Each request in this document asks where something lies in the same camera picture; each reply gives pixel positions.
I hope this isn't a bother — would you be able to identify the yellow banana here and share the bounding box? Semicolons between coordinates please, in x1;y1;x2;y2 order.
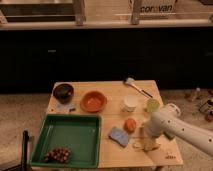
133;140;160;151

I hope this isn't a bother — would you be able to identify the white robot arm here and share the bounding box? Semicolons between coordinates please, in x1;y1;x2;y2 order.
144;103;213;157

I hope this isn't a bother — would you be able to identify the red bowl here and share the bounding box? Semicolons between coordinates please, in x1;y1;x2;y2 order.
80;91;107;113

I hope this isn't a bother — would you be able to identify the dark brown bowl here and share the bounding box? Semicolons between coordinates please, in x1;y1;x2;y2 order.
53;83;74;104

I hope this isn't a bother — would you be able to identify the green cucumber toy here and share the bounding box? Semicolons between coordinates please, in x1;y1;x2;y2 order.
164;132;175;141

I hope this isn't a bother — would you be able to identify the orange tomato toy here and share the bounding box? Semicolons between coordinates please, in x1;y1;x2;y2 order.
124;118;136;133

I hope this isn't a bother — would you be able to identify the blue sponge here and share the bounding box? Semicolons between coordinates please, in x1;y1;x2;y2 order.
108;127;130;147

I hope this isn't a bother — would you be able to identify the light green cup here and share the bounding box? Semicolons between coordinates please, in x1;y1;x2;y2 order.
146;98;160;113

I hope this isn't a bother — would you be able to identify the wooden table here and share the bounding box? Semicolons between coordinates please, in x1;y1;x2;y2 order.
47;81;183;168

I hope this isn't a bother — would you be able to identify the white cup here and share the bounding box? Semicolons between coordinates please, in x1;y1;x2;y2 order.
122;95;138;112

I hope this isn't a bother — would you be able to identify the green plastic tray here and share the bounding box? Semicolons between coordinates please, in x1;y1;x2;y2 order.
30;114;101;169

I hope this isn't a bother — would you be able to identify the bunch of red grapes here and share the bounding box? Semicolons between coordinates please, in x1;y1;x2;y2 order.
44;147;71;163

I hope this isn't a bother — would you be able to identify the black chair frame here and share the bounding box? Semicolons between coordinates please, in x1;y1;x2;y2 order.
0;130;29;171

